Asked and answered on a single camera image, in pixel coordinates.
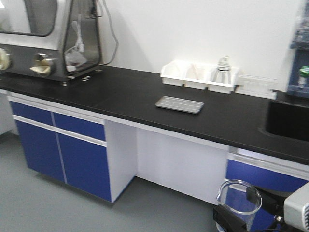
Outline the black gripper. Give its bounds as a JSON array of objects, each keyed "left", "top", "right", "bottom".
[{"left": 213, "top": 187, "right": 285, "bottom": 232}]

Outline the white storage bin middle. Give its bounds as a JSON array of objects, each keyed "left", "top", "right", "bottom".
[{"left": 184, "top": 63, "right": 213, "bottom": 90}]

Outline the clear glass beaker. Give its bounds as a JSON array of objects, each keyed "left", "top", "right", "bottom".
[{"left": 216, "top": 179, "right": 262, "bottom": 231}]

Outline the white storage bin left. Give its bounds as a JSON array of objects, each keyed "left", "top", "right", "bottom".
[{"left": 160, "top": 60, "right": 190, "bottom": 86}]

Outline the blue drying peg board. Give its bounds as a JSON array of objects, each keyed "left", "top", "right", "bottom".
[{"left": 287, "top": 0, "right": 309, "bottom": 98}]

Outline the white storage bin right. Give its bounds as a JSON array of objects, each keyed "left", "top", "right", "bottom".
[{"left": 207, "top": 67, "right": 240, "bottom": 94}]

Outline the silver metal tray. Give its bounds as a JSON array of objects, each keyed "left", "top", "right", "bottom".
[{"left": 155, "top": 96, "right": 204, "bottom": 114}]

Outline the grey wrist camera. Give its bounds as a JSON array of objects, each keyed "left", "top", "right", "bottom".
[{"left": 283, "top": 183, "right": 309, "bottom": 232}]

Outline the glass alcohol lamp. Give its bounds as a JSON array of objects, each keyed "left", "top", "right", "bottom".
[{"left": 217, "top": 56, "right": 231, "bottom": 72}]

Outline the black lab sink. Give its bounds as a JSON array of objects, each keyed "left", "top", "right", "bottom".
[{"left": 259, "top": 98, "right": 309, "bottom": 142}]

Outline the stainless steel glove box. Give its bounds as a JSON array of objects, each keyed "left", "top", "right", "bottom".
[{"left": 0, "top": 0, "right": 102, "bottom": 82}]

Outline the white test tube rack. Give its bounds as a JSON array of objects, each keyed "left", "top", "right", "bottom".
[{"left": 235, "top": 74, "right": 277, "bottom": 100}]

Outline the white storage bin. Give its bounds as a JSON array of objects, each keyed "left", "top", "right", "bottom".
[
  {"left": 184, "top": 63, "right": 213, "bottom": 90},
  {"left": 160, "top": 60, "right": 190, "bottom": 86},
  {"left": 207, "top": 67, "right": 240, "bottom": 94}
]

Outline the blue white lab cabinet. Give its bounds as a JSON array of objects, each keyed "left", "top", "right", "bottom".
[{"left": 8, "top": 93, "right": 309, "bottom": 203}]

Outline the black wire tripod stand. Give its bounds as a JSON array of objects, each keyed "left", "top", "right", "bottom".
[{"left": 211, "top": 68, "right": 232, "bottom": 84}]

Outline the grey power cable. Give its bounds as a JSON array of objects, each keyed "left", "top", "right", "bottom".
[{"left": 96, "top": 0, "right": 119, "bottom": 66}]

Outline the white lab faucet green knob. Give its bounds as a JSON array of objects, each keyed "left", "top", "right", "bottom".
[{"left": 298, "top": 66, "right": 309, "bottom": 88}]

